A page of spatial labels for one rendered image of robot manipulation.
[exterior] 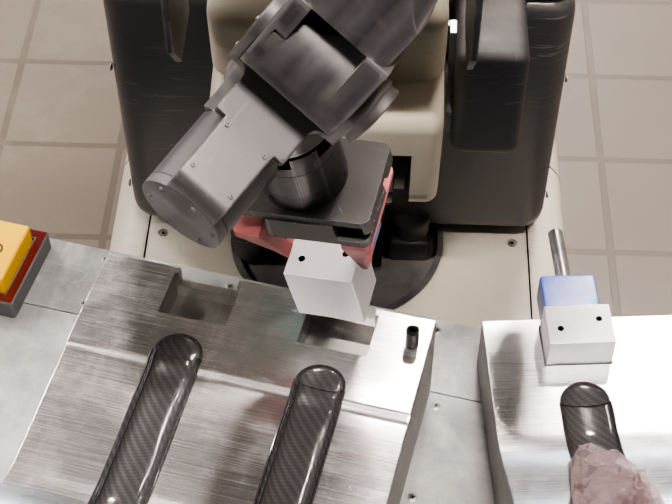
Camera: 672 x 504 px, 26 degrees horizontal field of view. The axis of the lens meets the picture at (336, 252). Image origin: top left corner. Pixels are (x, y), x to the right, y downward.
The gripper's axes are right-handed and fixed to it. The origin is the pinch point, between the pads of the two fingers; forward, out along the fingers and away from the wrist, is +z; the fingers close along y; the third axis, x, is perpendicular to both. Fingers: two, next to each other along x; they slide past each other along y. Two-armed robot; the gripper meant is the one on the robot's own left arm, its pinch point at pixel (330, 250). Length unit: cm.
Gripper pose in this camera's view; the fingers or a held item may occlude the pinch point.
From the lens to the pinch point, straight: 102.2
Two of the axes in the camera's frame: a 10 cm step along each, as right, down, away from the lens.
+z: 1.8, 5.4, 8.2
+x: 2.5, -8.3, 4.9
